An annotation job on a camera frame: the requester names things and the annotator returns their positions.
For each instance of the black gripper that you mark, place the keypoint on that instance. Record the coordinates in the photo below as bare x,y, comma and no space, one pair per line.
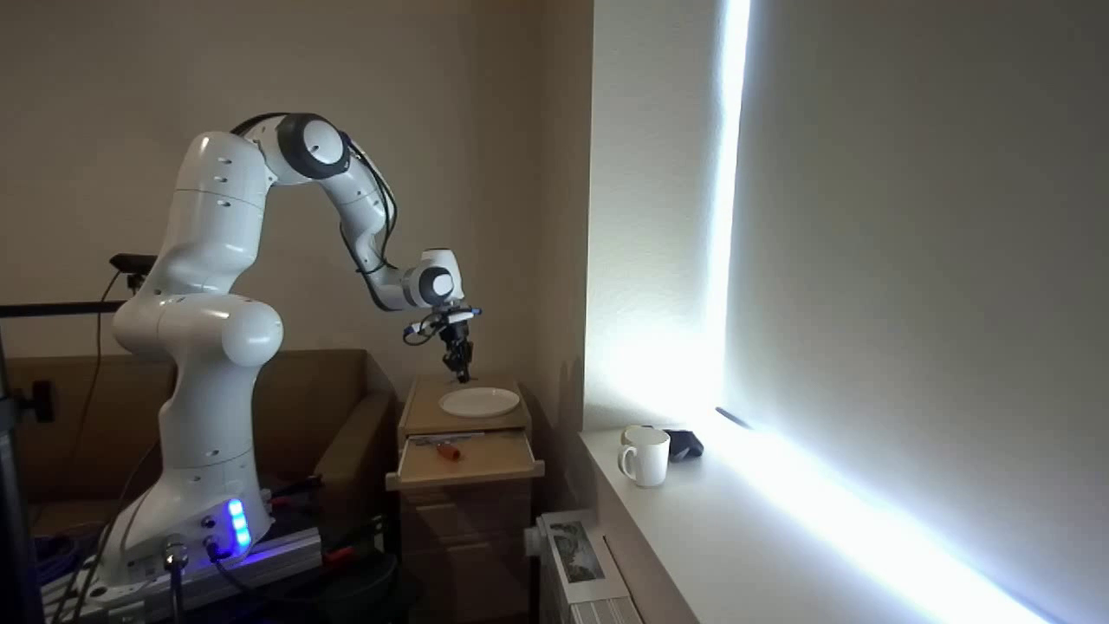
454,337

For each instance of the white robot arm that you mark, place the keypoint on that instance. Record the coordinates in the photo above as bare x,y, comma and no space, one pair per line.
208,260

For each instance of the white plate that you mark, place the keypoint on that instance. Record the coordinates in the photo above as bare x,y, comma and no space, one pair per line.
479,402

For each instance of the wooden pullout shelf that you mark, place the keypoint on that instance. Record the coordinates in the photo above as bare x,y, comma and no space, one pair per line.
485,464

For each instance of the brown sofa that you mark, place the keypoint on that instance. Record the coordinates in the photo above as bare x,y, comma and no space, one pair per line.
321,407

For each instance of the nightstand drawer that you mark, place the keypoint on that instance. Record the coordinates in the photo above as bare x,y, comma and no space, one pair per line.
468,518

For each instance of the wooden nightstand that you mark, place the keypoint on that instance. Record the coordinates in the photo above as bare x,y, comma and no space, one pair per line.
463,529

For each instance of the white mug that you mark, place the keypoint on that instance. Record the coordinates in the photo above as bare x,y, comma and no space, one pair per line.
650,457

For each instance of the small dark object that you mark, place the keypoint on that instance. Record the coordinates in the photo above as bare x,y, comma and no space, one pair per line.
687,445

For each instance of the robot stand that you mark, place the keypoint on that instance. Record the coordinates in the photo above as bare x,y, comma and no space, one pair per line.
277,548

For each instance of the window roller blind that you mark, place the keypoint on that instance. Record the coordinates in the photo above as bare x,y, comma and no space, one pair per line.
918,260

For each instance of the black stand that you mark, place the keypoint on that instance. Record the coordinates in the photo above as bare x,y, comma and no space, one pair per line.
16,520

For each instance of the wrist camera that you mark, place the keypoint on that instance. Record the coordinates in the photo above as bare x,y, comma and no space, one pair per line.
450,317

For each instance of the wall heater unit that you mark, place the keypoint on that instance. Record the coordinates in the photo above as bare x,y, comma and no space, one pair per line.
579,563

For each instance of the camera on mount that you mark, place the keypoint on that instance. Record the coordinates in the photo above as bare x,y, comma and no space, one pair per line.
52,307

